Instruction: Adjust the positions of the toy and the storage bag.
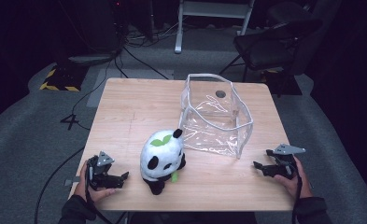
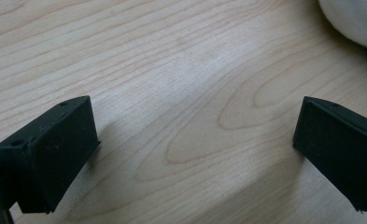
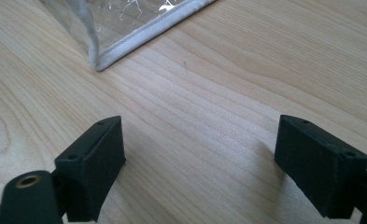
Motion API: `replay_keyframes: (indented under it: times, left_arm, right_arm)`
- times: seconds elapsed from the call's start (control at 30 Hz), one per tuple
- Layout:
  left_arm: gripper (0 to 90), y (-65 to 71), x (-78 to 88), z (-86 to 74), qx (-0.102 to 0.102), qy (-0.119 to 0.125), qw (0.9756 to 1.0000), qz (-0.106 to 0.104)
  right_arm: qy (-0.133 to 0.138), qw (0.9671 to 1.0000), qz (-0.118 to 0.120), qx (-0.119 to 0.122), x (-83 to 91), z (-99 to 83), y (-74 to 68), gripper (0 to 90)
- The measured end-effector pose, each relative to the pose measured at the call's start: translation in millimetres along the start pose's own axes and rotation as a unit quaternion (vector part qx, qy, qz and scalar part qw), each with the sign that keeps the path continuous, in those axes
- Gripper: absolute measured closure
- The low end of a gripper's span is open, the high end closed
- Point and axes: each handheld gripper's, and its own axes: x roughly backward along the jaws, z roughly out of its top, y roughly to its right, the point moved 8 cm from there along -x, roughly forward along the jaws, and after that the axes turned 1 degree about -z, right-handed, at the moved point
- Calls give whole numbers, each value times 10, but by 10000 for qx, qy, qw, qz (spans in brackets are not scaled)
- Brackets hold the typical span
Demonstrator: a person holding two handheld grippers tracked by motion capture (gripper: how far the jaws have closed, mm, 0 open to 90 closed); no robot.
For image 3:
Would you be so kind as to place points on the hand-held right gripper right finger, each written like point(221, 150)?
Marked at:
point(321, 168)

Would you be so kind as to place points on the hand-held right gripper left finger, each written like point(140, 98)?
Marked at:
point(94, 168)

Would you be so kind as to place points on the clear plastic bag white trim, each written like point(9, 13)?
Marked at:
point(131, 28)

